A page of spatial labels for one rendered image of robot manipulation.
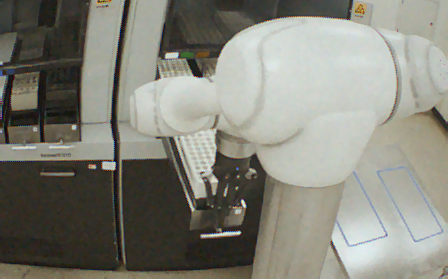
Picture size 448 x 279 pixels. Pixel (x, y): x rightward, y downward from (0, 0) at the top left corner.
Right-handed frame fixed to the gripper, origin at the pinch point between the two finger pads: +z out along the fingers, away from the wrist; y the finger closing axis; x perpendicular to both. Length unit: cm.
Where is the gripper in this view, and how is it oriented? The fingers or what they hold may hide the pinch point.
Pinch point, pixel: (220, 215)
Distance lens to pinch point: 138.6
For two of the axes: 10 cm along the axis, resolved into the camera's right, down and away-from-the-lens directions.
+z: -1.5, 8.2, 5.6
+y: -9.5, 0.4, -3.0
